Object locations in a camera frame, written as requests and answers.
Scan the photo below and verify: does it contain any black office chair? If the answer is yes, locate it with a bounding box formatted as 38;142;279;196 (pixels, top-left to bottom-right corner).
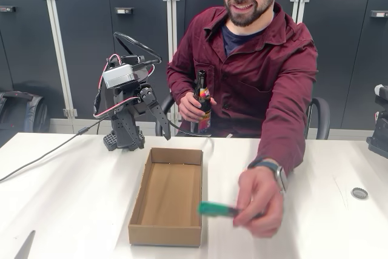
155;93;331;140

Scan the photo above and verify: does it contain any thin black power cable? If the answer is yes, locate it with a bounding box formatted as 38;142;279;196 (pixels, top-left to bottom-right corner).
0;118;104;183

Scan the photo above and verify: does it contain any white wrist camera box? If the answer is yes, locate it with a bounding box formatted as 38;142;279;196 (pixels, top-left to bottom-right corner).
102;63;141;89

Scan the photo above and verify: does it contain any person's left forearm maroon sleeve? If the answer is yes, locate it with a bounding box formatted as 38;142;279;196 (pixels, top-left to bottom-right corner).
256;82;316;178

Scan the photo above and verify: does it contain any thick black camera cable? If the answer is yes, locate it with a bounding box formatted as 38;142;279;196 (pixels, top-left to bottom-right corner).
113;31;215;150

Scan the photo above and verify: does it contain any smartwatch with dark band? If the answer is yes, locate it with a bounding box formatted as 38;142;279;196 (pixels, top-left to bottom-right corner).
247;158;289;195

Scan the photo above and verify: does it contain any grey pointed flat object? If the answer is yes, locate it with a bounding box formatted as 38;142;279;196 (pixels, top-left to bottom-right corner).
13;230;36;259

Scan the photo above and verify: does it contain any dark glass beer bottle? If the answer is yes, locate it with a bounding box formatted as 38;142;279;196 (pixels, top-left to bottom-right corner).
190;70;213;135

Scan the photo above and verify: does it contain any person's right hand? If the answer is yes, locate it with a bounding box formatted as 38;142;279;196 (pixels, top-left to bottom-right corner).
178;92;218;125

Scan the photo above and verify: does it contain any bearded man in maroon jacket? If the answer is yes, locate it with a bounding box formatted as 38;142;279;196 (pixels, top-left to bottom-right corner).
166;0;319;178

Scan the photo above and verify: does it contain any open brown cardboard box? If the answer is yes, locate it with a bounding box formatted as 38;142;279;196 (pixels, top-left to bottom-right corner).
127;147;203;248

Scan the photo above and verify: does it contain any green edding marker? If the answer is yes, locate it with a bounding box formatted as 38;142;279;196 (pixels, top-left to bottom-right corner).
198;201;243;218

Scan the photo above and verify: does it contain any person's left hand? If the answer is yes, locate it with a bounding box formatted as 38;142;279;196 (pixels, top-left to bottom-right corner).
232;166;286;239

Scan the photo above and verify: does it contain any black backpack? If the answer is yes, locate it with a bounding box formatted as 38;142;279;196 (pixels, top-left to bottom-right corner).
0;90;50;147

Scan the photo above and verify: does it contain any metal bottle cap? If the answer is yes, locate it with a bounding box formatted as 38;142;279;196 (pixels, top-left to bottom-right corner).
351;187;369;199

